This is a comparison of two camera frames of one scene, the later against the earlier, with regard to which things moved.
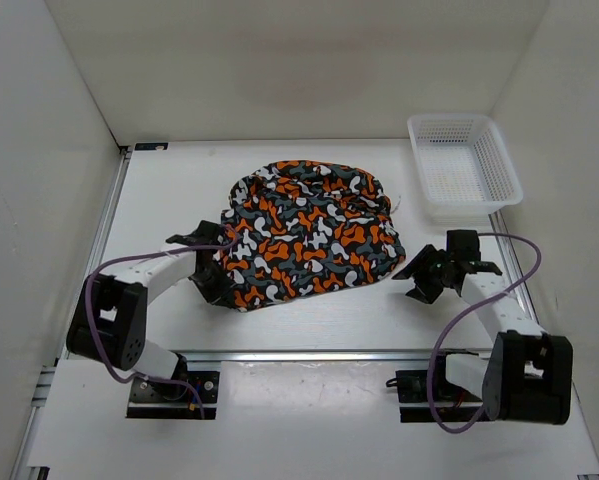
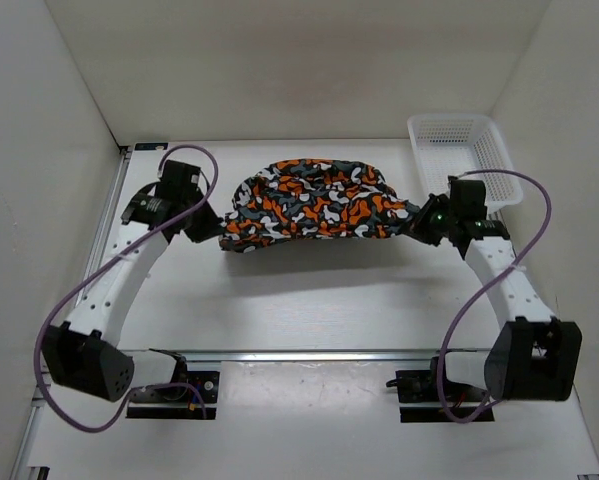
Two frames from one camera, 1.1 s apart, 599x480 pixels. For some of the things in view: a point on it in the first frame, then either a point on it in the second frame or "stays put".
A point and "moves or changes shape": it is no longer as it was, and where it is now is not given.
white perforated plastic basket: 464,168 stays put
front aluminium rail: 321,357 stays put
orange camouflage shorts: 302,227 moves or changes shape
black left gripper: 222,289 to 208,228
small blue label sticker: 151,146 stays put
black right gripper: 423,290 to 418,229
